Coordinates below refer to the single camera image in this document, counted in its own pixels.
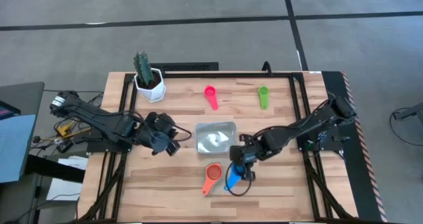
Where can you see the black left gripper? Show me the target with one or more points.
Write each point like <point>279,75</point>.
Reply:
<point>155,134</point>

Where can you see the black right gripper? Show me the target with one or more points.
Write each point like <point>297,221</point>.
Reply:
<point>248,151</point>

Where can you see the blue measuring cup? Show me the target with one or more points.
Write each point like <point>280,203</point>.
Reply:
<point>233,180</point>

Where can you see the orange measuring cup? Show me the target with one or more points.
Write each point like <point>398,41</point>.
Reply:
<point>209,184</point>

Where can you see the pink red measuring cup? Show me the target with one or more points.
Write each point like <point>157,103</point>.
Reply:
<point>212,100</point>

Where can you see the green measuring cup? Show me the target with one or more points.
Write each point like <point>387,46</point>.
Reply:
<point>263,98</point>

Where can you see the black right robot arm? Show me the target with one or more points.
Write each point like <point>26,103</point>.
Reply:
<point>307,125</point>

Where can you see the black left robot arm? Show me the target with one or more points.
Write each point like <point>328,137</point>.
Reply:
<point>92,118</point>

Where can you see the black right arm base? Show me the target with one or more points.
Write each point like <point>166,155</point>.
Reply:
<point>333,143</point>

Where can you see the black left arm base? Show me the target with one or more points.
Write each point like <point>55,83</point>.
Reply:
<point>99,148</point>

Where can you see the clear plastic container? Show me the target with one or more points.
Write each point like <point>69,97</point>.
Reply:
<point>215,138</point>

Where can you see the white faceted planter pot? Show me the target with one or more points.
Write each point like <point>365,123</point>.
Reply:
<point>155,93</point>

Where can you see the green cactus plant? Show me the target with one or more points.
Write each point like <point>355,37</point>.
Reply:
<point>142,68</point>

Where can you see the small black box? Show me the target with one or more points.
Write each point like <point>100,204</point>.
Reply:
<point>64,146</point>

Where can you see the yellow connector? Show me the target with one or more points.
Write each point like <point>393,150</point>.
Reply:
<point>64,129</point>

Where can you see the white paper sheets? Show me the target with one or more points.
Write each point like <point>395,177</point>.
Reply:
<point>62,187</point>

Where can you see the black side panel hazard stripe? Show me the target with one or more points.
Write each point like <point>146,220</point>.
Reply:
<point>333,82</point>

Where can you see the grey side table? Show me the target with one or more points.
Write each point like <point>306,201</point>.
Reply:
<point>26,98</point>

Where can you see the dark tablet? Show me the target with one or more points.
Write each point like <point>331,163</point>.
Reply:
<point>6,110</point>

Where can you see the black table frame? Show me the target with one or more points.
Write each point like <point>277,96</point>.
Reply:
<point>231,74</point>

